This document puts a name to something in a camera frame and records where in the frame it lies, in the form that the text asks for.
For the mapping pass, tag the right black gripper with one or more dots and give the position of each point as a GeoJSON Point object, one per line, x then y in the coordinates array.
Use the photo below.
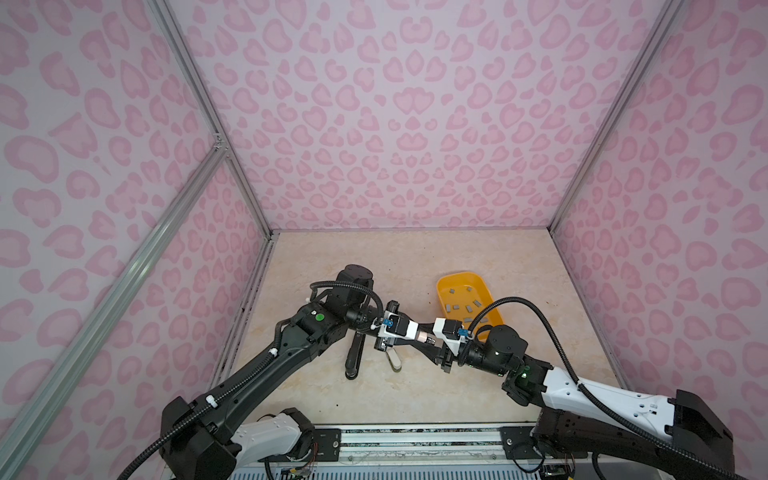
{"type": "Point", "coordinates": [447, 357]}

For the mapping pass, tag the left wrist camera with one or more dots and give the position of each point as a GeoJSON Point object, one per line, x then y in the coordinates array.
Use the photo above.
{"type": "Point", "coordinates": [398, 326]}

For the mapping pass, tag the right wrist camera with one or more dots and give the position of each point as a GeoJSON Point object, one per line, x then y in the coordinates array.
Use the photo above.
{"type": "Point", "coordinates": [453, 329]}

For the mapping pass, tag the aluminium frame left diagonal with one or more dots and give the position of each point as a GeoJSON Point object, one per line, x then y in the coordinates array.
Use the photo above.
{"type": "Point", "coordinates": [37, 416]}

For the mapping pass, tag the black long stapler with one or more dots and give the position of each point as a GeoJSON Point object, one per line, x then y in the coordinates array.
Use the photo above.
{"type": "Point", "coordinates": [354, 356]}

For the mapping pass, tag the yellow plastic tray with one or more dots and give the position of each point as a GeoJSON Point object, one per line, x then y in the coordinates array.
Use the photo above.
{"type": "Point", "coordinates": [447, 294]}

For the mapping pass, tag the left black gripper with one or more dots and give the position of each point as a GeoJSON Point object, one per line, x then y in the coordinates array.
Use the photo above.
{"type": "Point", "coordinates": [381, 346]}

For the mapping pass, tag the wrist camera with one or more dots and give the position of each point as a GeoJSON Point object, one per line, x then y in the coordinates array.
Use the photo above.
{"type": "Point", "coordinates": [398, 326]}
{"type": "Point", "coordinates": [453, 329]}

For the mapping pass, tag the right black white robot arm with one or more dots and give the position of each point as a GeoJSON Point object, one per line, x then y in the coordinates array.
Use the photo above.
{"type": "Point", "coordinates": [679, 435]}

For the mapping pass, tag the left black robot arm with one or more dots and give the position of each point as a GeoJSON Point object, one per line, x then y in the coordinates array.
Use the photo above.
{"type": "Point", "coordinates": [264, 372]}

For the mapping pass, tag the grey mini stapler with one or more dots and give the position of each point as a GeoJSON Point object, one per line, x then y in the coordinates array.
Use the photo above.
{"type": "Point", "coordinates": [394, 360]}

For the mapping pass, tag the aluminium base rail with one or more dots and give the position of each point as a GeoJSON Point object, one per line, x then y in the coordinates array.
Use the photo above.
{"type": "Point", "coordinates": [436, 451]}

